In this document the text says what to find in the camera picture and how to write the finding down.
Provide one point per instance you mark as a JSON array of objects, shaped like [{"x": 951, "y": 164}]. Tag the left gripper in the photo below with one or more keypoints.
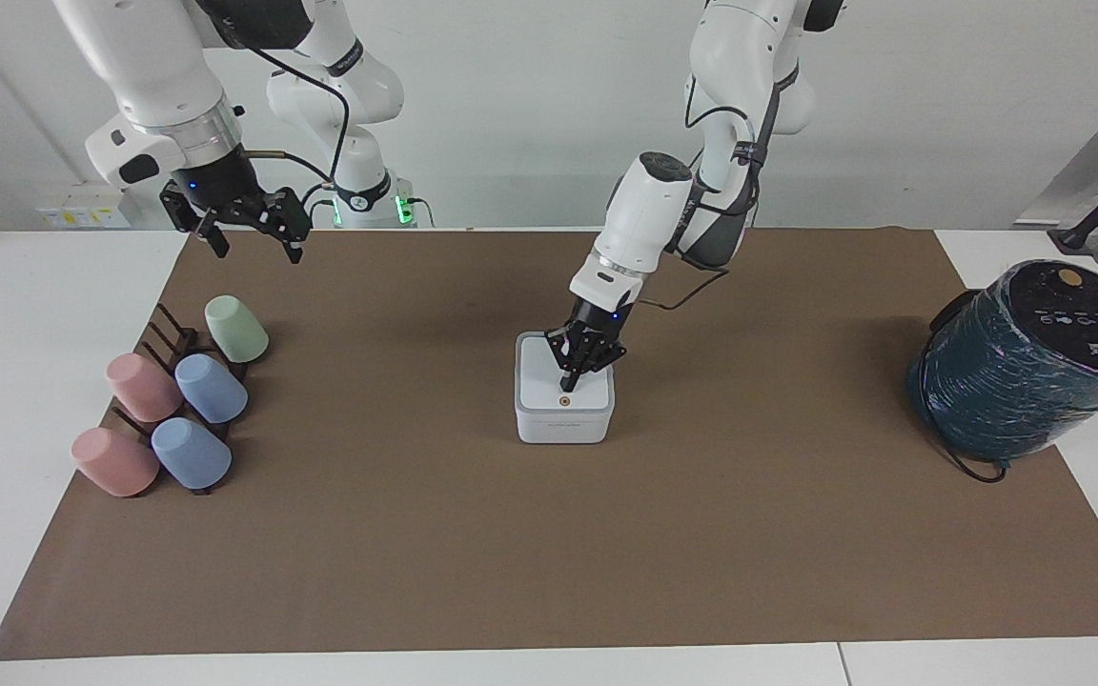
[{"x": 601, "y": 319}]

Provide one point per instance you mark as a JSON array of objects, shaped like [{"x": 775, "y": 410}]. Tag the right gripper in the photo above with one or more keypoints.
[{"x": 217, "y": 183}]

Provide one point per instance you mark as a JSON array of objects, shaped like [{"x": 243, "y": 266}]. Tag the white square box device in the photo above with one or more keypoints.
[{"x": 549, "y": 414}]

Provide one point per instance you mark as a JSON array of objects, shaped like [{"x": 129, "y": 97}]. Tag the green cup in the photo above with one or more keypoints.
[{"x": 236, "y": 329}]

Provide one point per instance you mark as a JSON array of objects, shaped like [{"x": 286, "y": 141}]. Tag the black cup rack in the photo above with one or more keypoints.
[{"x": 171, "y": 335}]

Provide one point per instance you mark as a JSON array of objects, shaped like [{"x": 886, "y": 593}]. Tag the blue cup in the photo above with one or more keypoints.
[
  {"x": 212, "y": 388},
  {"x": 192, "y": 454}
]

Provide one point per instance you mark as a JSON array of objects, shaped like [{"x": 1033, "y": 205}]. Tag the pink cup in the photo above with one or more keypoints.
[
  {"x": 115, "y": 462},
  {"x": 143, "y": 386}
]

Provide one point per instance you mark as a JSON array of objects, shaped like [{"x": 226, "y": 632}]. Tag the plastic-wrapped dark teal appliance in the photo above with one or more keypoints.
[{"x": 1016, "y": 372}]

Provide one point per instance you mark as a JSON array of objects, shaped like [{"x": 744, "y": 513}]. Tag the white wall socket strip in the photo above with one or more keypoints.
[{"x": 82, "y": 214}]

